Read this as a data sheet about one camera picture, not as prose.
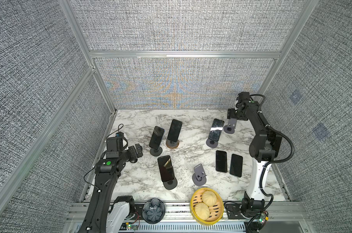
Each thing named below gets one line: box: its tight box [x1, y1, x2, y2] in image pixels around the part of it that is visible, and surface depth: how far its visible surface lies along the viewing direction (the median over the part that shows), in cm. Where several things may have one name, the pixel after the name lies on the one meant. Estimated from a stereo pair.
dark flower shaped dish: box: [142, 198, 166, 225], surface depth 73 cm
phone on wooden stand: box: [167, 118, 183, 143], surface depth 94 cm
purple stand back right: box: [205, 137, 219, 149], surface depth 102 cm
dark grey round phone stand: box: [149, 146, 163, 157], surface depth 98 cm
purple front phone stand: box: [192, 163, 208, 186], surface depth 81 cm
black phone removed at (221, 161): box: [215, 149, 228, 173], surface depth 94 cm
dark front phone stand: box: [162, 176, 178, 190], surface depth 83 cm
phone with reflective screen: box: [208, 118, 225, 142], surface depth 95 cm
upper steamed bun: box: [201, 190, 218, 207], surface depth 74 cm
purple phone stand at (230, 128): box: [223, 117, 238, 134], surface depth 108 cm
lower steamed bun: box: [193, 201, 210, 221], surface depth 70 cm
